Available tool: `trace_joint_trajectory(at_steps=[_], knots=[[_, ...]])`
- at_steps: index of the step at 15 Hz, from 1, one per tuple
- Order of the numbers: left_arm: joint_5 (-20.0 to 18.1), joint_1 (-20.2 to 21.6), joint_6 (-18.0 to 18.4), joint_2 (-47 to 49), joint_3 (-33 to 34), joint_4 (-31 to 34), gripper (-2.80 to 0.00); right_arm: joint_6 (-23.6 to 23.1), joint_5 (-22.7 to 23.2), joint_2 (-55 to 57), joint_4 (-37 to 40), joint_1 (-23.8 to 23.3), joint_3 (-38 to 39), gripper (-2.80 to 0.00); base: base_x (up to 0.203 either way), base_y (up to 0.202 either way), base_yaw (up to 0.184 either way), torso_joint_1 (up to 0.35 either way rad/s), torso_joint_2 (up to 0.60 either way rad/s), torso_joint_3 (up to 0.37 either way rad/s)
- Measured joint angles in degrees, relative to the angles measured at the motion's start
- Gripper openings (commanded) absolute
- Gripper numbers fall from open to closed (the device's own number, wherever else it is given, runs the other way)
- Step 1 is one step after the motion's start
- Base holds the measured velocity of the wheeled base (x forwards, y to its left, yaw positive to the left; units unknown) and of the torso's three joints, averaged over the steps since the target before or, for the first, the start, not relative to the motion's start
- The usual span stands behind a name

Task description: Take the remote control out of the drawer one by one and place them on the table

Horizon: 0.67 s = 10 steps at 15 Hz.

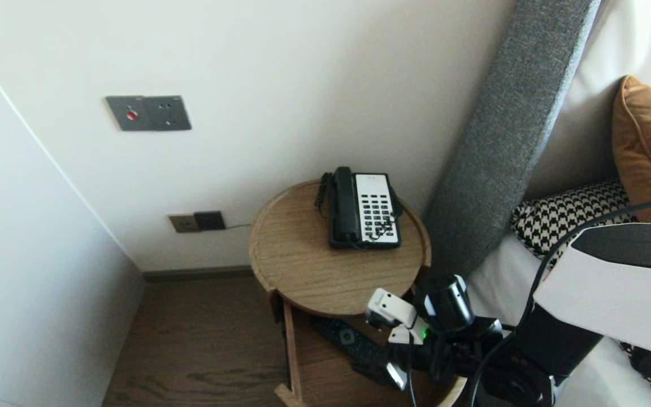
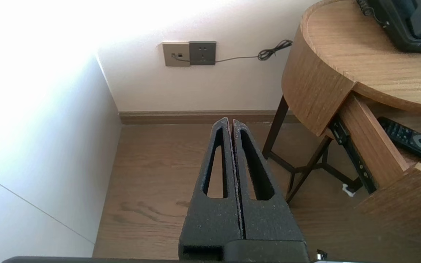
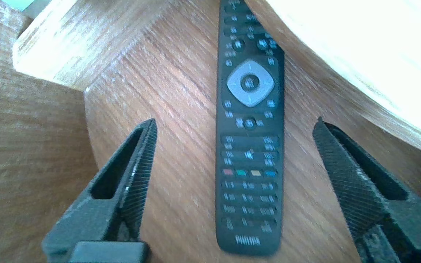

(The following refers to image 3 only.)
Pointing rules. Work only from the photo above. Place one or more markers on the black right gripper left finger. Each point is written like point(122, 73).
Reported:
point(115, 204)

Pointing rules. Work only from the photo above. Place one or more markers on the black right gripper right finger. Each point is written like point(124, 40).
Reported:
point(371, 204)

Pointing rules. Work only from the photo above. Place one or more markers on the round wooden bedside table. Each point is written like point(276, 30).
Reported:
point(181, 109)

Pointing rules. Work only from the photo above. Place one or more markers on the black TV remote control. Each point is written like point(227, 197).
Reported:
point(250, 146)

